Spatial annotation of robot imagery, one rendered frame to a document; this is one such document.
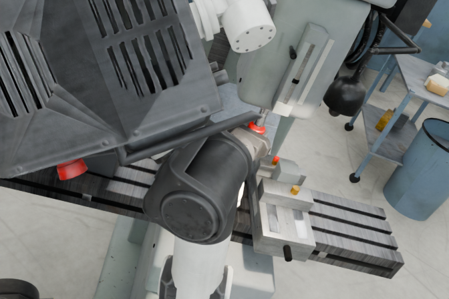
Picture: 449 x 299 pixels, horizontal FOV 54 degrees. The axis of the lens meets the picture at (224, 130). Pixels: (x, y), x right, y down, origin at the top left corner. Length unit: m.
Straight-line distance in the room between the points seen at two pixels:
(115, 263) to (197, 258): 1.34
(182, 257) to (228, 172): 0.18
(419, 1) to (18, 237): 1.92
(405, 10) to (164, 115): 0.99
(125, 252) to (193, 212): 1.50
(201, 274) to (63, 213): 1.76
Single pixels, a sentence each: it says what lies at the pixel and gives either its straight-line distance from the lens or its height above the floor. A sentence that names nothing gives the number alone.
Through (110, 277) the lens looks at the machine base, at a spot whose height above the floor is 0.20.
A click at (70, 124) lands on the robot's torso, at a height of 1.54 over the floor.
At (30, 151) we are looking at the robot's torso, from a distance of 0.49.
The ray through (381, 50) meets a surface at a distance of 0.86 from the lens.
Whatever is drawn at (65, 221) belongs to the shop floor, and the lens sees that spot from 2.40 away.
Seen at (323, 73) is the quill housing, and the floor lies 1.45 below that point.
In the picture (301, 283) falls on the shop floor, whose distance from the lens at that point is 2.57.
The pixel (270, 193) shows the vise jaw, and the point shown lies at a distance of 1.21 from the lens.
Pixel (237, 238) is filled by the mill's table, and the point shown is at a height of 0.90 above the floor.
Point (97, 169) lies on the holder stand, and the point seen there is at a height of 0.98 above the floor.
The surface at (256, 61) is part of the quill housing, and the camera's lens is 0.99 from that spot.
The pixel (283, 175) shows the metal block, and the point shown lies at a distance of 1.25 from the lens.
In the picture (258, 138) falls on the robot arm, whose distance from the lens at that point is 1.13.
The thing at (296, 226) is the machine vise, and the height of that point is 1.04.
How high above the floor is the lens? 1.82
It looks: 33 degrees down
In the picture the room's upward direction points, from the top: 22 degrees clockwise
